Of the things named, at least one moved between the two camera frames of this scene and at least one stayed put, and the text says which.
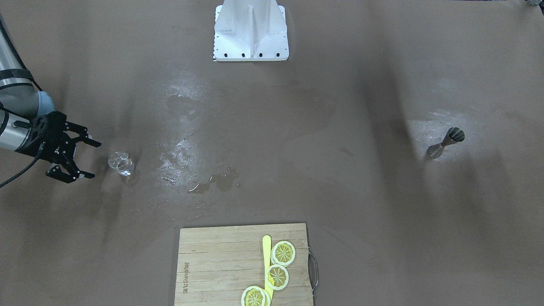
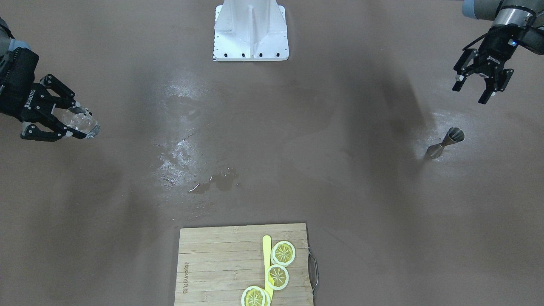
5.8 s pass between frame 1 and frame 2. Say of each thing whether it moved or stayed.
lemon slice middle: stayed
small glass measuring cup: moved
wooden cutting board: stayed
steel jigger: stayed
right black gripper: moved
